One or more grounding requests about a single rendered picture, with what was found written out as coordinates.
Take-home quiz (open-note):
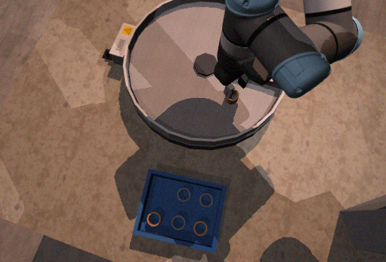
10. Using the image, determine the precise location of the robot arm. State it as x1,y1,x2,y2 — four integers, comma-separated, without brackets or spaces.
222,0,364,99

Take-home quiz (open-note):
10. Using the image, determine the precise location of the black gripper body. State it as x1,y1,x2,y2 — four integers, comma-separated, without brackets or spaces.
214,30,272,86

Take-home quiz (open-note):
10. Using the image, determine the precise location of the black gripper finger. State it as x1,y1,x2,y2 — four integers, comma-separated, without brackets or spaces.
223,83,235,99
237,74,249,89

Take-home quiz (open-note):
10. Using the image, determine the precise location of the blue crate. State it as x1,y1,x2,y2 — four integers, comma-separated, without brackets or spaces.
132,169,227,253

